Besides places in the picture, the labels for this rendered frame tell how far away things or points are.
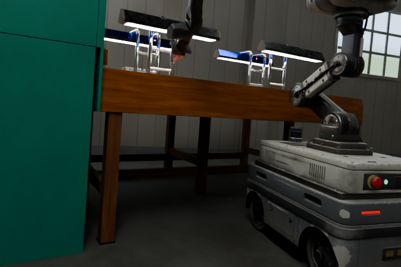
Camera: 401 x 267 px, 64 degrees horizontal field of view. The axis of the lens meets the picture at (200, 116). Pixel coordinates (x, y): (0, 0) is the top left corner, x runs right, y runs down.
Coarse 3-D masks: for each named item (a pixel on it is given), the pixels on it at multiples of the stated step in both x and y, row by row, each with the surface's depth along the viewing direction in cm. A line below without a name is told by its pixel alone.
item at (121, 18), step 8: (120, 16) 169; (128, 16) 168; (136, 16) 170; (144, 16) 174; (152, 16) 177; (144, 24) 172; (152, 24) 174; (160, 24) 176; (168, 24) 180; (200, 32) 190; (208, 32) 193; (216, 32) 197; (216, 40) 196
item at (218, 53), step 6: (216, 54) 266; (222, 54) 265; (228, 54) 269; (234, 54) 273; (240, 54) 277; (246, 54) 281; (240, 60) 275; (246, 60) 278; (252, 60) 281; (258, 60) 286
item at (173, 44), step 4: (180, 40) 153; (172, 44) 156; (176, 44) 156; (180, 44) 154; (184, 44) 153; (188, 44) 154; (172, 48) 154; (176, 48) 155; (180, 48) 155; (184, 48) 155; (188, 48) 159; (184, 52) 158; (188, 52) 158
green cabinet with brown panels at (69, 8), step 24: (0, 0) 111; (24, 0) 115; (48, 0) 119; (72, 0) 123; (96, 0) 127; (0, 24) 112; (24, 24) 115; (48, 24) 119; (72, 24) 123; (96, 24) 128; (96, 48) 133
